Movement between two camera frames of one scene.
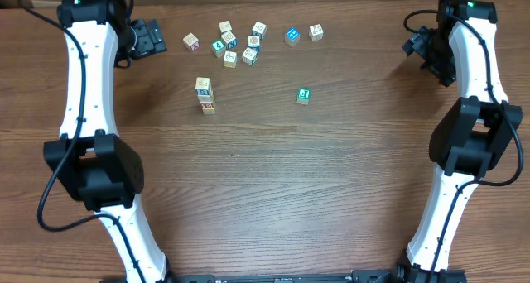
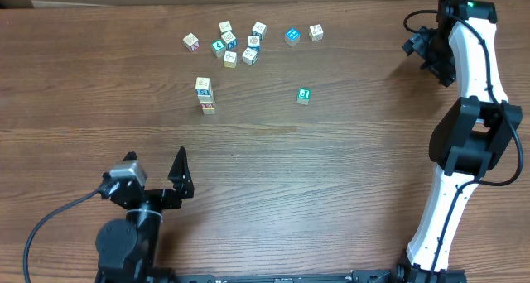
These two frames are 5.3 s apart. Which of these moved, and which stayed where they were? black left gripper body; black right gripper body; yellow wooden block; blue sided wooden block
Moved: black left gripper body
Stayed: blue sided wooden block; black right gripper body; yellow wooden block
